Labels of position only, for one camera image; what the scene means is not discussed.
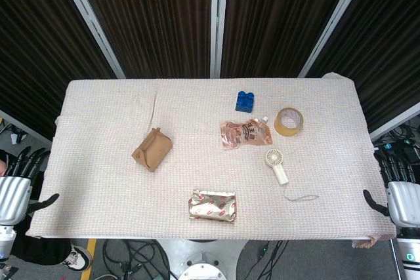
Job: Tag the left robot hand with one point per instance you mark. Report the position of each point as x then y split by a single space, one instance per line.
13 188

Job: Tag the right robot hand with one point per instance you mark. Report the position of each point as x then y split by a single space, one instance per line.
402 194

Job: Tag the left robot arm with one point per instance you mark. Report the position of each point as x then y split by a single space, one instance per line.
6 244

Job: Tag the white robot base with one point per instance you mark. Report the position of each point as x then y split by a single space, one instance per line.
203 260

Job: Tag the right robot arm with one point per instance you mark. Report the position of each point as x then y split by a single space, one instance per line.
408 253

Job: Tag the white handheld fan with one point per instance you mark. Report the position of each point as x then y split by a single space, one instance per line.
276 166

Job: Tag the black and white sneaker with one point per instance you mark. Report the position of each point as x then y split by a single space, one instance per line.
78 256

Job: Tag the beige packing tape roll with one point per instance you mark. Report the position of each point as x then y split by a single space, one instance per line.
288 122

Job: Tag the white waffle tablecloth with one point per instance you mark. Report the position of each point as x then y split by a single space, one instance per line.
131 112

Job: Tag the brown paper box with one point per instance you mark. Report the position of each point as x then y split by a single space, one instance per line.
152 150

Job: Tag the orange spouted drink pouch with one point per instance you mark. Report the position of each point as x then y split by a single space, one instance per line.
244 132

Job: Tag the blue toy building block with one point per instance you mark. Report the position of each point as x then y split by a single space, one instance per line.
244 101

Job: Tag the silver foil snack bag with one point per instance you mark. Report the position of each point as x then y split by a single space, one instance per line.
212 206

